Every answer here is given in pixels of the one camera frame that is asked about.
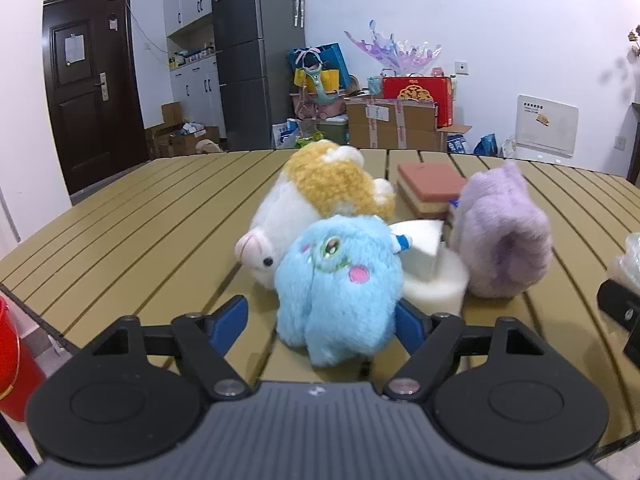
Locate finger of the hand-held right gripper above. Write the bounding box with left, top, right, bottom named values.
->
left=597, top=277, right=640, bottom=361

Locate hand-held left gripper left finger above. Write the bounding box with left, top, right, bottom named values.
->
left=80, top=296, right=252, bottom=402

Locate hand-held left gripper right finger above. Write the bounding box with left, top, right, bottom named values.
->
left=383, top=302, right=551, bottom=402

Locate clear plastic bag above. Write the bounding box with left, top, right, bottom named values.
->
left=611, top=232, right=640, bottom=292

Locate blue plush toy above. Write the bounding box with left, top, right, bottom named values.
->
left=274, top=215, right=405, bottom=367

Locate purple plush toy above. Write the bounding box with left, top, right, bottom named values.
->
left=447, top=161, right=553, bottom=300

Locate pink layered sponge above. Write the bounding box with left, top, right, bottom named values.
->
left=396, top=161, right=469, bottom=219

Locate white and yellow plush toy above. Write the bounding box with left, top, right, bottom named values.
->
left=235, top=141, right=396, bottom=291

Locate white foam wedge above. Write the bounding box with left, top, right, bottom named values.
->
left=389, top=219, right=446, bottom=282

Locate tan folding table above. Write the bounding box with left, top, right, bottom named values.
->
left=0, top=147, right=640, bottom=461

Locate open cardboard box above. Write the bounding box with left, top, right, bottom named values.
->
left=145, top=102, right=221, bottom=159

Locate taped cardboard box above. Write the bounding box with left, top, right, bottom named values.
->
left=346, top=99, right=448, bottom=152

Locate blue and white pack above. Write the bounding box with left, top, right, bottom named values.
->
left=272, top=119, right=301, bottom=148

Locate red plastic bucket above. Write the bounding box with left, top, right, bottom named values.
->
left=0, top=296, right=47, bottom=422

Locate white base cabinet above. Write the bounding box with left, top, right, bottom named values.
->
left=170, top=57, right=228, bottom=148

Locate red gift box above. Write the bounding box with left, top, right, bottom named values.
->
left=382, top=75, right=453, bottom=128

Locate dark brown door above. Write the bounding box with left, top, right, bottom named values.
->
left=42, top=0, right=151, bottom=196

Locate yellow gift bag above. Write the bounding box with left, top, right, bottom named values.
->
left=293, top=67, right=341, bottom=93

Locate grey refrigerator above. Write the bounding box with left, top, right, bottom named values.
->
left=209, top=0, right=307, bottom=152

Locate iridescent bouquet wrap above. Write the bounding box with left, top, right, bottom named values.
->
left=344, top=20, right=443, bottom=78

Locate blue gift bag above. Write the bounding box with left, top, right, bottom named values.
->
left=287, top=43, right=352, bottom=92

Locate white wall panel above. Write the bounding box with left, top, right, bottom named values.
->
left=515, top=94, right=579, bottom=162

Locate white cable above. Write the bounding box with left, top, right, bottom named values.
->
left=122, top=0, right=168, bottom=53

